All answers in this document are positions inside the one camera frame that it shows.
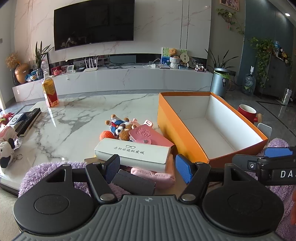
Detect cow plush keychain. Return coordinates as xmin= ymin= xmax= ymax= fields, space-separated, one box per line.
xmin=0 ymin=138 xmax=23 ymax=169

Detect white glasses case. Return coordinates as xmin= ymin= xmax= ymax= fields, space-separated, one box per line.
xmin=94 ymin=138 xmax=172 ymax=173

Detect black remote control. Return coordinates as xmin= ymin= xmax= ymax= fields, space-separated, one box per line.
xmin=17 ymin=108 xmax=42 ymax=137

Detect blue snack bags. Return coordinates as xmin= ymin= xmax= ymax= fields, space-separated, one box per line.
xmin=25 ymin=70 xmax=44 ymax=82

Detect water jug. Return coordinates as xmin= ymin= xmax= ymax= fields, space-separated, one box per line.
xmin=242 ymin=66 xmax=257 ymax=95

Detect white and blue box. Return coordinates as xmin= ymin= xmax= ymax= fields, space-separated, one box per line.
xmin=7 ymin=113 xmax=29 ymax=130

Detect hanging vine plant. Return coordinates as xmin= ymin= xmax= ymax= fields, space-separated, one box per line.
xmin=216 ymin=8 xmax=245 ymax=36

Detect pink fabric pouch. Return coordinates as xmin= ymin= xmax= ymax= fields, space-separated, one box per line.
xmin=131 ymin=154 xmax=176 ymax=189

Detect wall picture frame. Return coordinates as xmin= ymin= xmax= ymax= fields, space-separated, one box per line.
xmin=220 ymin=0 xmax=240 ymax=11

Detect red artificial flower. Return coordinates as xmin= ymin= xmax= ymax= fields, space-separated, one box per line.
xmin=0 ymin=112 xmax=15 ymax=128

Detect potted green plant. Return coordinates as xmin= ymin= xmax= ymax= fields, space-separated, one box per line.
xmin=35 ymin=41 xmax=54 ymax=68

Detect pink plush toy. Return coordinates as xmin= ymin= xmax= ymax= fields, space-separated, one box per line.
xmin=0 ymin=126 xmax=18 ymax=142

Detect marble television console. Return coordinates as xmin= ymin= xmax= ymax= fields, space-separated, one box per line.
xmin=12 ymin=65 xmax=213 ymax=102

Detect pothos plant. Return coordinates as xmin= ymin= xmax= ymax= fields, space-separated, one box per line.
xmin=248 ymin=37 xmax=281 ymax=88

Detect dark grey box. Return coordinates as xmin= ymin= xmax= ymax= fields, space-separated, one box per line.
xmin=111 ymin=169 xmax=156 ymax=195

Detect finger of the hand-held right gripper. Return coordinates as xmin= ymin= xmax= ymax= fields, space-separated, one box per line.
xmin=264 ymin=146 xmax=296 ymax=159
xmin=232 ymin=154 xmax=262 ymax=172

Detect orange cardboard box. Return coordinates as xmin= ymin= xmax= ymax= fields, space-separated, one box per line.
xmin=157 ymin=92 xmax=269 ymax=165

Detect white grilled object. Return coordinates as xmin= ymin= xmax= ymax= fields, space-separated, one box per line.
xmin=257 ymin=123 xmax=273 ymax=142

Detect red mug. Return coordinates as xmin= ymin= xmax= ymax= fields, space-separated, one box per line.
xmin=236 ymin=104 xmax=258 ymax=123

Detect orange crochet ball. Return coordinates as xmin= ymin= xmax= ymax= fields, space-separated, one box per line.
xmin=99 ymin=130 xmax=114 ymax=141

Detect long leaf green plant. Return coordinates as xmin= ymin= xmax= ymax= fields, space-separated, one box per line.
xmin=205 ymin=49 xmax=238 ymax=78

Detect television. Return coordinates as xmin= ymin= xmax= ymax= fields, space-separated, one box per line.
xmin=54 ymin=0 xmax=135 ymax=51

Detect orange drink bottle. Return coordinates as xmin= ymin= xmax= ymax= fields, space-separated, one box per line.
xmin=42 ymin=72 xmax=59 ymax=107

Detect wooden round sign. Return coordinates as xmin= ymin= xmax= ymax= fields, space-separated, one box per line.
xmin=180 ymin=52 xmax=191 ymax=67

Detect green and blue picture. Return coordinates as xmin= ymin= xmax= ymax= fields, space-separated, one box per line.
xmin=161 ymin=47 xmax=188 ymax=66

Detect pink key pouch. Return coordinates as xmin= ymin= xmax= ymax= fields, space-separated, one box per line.
xmin=129 ymin=125 xmax=175 ymax=147

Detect grey cabinet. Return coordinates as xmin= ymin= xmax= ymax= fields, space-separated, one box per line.
xmin=261 ymin=54 xmax=294 ymax=99

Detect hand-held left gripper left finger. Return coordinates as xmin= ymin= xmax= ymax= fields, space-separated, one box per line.
xmin=46 ymin=154 xmax=121 ymax=204

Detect sailor bear plush keychain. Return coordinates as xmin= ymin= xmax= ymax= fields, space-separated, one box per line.
xmin=105 ymin=113 xmax=139 ymax=141

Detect dried flowers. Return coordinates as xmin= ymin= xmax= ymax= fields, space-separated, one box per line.
xmin=5 ymin=52 xmax=20 ymax=70

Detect grey trash can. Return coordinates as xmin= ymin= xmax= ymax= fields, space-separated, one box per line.
xmin=210 ymin=68 xmax=231 ymax=98

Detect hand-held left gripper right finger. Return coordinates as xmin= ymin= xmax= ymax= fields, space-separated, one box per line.
xmin=175 ymin=153 xmax=252 ymax=202

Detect person's right hand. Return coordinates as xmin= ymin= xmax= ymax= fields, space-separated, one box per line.
xmin=290 ymin=193 xmax=296 ymax=226

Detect purple fluffy mat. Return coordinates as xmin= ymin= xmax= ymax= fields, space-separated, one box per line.
xmin=18 ymin=138 xmax=296 ymax=240

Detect brown acorn vase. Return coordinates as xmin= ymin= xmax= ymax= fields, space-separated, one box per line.
xmin=14 ymin=63 xmax=30 ymax=84

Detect white router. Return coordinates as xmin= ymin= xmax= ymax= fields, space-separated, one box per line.
xmin=83 ymin=58 xmax=99 ymax=72

